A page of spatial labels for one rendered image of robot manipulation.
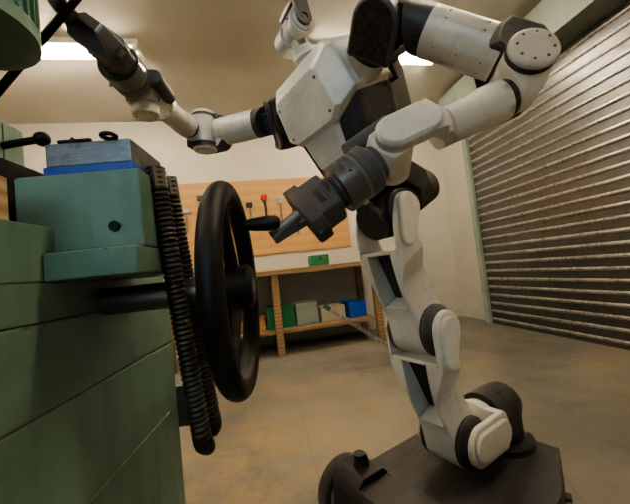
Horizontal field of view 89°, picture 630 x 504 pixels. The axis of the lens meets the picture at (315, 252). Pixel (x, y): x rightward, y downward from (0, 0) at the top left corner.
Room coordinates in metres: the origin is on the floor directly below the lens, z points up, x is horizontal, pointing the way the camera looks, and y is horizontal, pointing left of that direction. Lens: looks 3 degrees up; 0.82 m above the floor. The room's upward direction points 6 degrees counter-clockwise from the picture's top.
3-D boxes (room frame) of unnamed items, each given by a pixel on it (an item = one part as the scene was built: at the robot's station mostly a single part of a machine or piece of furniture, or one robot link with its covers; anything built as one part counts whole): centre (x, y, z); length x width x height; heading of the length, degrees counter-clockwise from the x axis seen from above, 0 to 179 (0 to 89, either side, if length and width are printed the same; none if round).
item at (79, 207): (0.42, 0.26, 0.91); 0.15 x 0.14 x 0.09; 4
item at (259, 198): (3.75, 0.53, 1.50); 2.00 x 0.04 x 0.90; 101
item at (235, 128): (1.03, 0.25, 1.32); 0.22 x 0.12 x 0.13; 70
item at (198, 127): (0.99, 0.35, 1.32); 0.19 x 0.11 x 0.10; 172
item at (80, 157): (0.42, 0.26, 0.99); 0.13 x 0.11 x 0.06; 4
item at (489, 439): (1.01, -0.39, 0.28); 0.21 x 0.20 x 0.13; 124
